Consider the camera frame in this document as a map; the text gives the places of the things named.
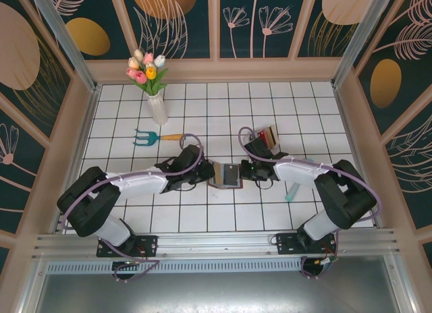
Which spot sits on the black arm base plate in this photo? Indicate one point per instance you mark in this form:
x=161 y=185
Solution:
x=287 y=242
x=145 y=243

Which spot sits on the clear acrylic card stand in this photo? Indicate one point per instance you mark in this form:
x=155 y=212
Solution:
x=275 y=148

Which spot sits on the teal plastic tube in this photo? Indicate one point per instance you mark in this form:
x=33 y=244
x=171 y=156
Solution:
x=291 y=195

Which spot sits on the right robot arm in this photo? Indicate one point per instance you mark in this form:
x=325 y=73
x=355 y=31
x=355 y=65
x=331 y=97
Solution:
x=297 y=173

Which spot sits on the black credit card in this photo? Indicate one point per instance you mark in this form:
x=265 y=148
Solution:
x=232 y=176

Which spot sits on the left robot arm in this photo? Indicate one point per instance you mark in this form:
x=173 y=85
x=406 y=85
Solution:
x=138 y=185

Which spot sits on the brown leather card holder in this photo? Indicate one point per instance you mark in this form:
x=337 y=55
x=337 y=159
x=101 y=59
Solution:
x=226 y=187

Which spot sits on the red credit card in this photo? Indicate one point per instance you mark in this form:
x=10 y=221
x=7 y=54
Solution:
x=262 y=135

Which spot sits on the aluminium table edge rail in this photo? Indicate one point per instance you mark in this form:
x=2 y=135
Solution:
x=216 y=242

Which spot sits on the tan credit card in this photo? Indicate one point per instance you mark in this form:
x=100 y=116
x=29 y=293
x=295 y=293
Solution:
x=271 y=136
x=219 y=174

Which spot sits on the white ribbed vase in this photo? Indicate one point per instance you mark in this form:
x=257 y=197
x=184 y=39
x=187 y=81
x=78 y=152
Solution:
x=158 y=110

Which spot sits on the artificial tulip bouquet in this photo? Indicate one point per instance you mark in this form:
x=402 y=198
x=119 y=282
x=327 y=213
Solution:
x=148 y=73

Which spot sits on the aluminium frame post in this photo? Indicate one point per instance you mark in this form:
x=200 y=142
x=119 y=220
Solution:
x=359 y=36
x=64 y=40

